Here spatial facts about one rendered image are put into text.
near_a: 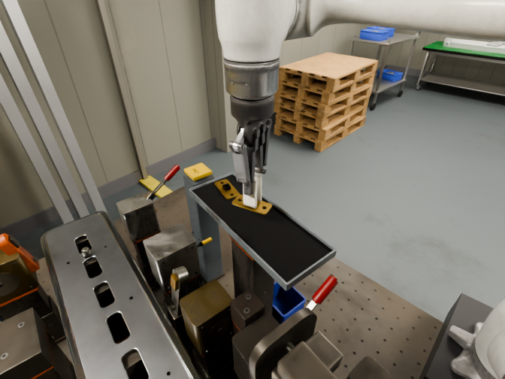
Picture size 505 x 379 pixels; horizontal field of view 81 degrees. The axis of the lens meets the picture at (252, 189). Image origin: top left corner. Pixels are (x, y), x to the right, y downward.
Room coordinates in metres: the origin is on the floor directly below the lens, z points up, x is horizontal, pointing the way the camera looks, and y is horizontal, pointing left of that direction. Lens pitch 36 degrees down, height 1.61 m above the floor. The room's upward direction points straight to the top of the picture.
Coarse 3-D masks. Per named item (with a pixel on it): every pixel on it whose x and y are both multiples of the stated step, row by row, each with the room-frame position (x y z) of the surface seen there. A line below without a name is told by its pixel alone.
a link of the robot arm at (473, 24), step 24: (312, 0) 0.58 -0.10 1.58; (336, 0) 0.58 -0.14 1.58; (360, 0) 0.56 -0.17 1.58; (384, 0) 0.52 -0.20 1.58; (408, 0) 0.49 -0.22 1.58; (432, 0) 0.46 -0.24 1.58; (456, 0) 0.44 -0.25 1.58; (480, 0) 0.41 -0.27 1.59; (504, 0) 0.40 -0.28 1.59; (312, 24) 0.58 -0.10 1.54; (384, 24) 0.53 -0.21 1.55; (408, 24) 0.49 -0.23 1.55; (432, 24) 0.46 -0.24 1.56; (456, 24) 0.43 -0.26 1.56; (480, 24) 0.40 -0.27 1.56; (504, 24) 0.39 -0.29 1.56
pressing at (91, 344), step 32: (64, 224) 0.67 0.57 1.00; (96, 224) 0.66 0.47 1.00; (64, 256) 0.54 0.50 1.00; (96, 256) 0.54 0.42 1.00; (128, 256) 0.53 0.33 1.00; (64, 288) 0.44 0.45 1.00; (128, 288) 0.44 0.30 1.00; (64, 320) 0.36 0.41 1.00; (96, 320) 0.36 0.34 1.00; (128, 320) 0.36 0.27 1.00; (160, 320) 0.35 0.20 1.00; (96, 352) 0.29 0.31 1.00; (128, 352) 0.29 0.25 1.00; (160, 352) 0.29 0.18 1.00
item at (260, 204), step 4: (240, 196) 0.53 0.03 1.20; (236, 200) 0.52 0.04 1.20; (232, 204) 0.51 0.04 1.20; (236, 204) 0.51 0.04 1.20; (240, 204) 0.51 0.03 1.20; (260, 204) 0.51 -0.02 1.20; (264, 204) 0.51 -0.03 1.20; (268, 204) 0.51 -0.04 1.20; (248, 208) 0.49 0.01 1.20; (252, 208) 0.49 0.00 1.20; (256, 208) 0.49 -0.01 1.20; (260, 208) 0.49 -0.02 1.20; (268, 208) 0.49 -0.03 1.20; (256, 212) 0.48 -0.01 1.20; (260, 212) 0.48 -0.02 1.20; (264, 212) 0.48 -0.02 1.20
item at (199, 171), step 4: (200, 164) 0.75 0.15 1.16; (188, 168) 0.72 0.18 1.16; (192, 168) 0.72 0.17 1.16; (196, 168) 0.72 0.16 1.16; (200, 168) 0.72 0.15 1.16; (204, 168) 0.72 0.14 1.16; (208, 168) 0.72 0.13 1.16; (188, 172) 0.70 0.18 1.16; (192, 172) 0.70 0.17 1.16; (196, 172) 0.70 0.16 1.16; (200, 172) 0.70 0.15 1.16; (204, 172) 0.70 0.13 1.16; (208, 172) 0.71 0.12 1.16; (192, 176) 0.68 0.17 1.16; (196, 176) 0.68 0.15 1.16; (200, 176) 0.69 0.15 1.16; (204, 176) 0.70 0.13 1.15
